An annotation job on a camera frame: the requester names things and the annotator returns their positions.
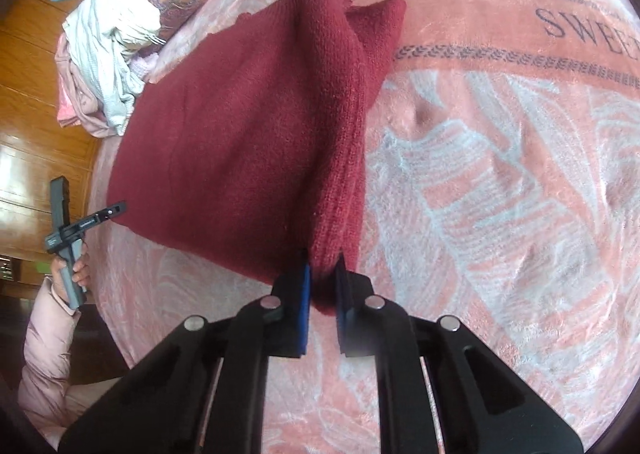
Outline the dark red knit sweater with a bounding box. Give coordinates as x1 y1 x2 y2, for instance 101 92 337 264
106 0 407 312

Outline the person's left hand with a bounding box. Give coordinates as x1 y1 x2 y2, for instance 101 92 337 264
51 240 91 304

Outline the light pink garment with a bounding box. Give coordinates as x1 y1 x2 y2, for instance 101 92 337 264
54 34 116 139

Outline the pink padded jacket sleeve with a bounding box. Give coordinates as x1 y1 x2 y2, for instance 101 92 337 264
17 276 117 448

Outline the white blue striped garment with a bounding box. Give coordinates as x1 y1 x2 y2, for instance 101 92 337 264
63 0 164 136

